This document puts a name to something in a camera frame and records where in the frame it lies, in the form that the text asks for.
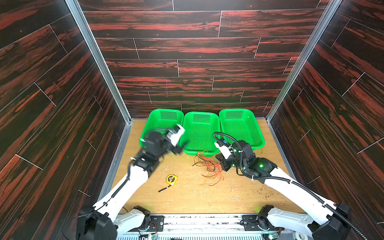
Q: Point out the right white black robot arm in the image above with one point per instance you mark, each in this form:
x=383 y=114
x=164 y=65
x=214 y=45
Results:
x=322 y=218

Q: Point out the middle green plastic basket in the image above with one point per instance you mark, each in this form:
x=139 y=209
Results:
x=198 y=137

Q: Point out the white tape roll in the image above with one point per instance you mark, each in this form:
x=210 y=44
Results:
x=299 y=236

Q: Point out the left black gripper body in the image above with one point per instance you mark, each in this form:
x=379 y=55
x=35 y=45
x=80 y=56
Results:
x=173 y=145

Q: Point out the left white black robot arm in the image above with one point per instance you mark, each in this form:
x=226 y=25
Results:
x=103 y=220

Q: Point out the yellow tape measure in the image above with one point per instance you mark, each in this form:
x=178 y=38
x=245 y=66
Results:
x=170 y=180

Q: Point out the green plastic basket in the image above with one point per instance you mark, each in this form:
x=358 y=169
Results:
x=241 y=124
x=162 y=119
x=198 y=137

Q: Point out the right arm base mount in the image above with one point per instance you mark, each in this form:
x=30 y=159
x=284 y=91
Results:
x=254 y=223

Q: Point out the right green plastic basket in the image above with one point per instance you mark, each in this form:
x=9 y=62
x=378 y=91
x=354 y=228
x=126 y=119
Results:
x=241 y=124

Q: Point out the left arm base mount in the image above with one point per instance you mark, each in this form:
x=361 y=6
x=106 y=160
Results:
x=153 y=223

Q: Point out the left green plastic basket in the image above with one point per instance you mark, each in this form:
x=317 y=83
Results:
x=162 y=119

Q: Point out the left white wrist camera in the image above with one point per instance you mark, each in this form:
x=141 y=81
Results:
x=175 y=134

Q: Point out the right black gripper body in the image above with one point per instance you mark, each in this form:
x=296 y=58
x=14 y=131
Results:
x=227 y=160

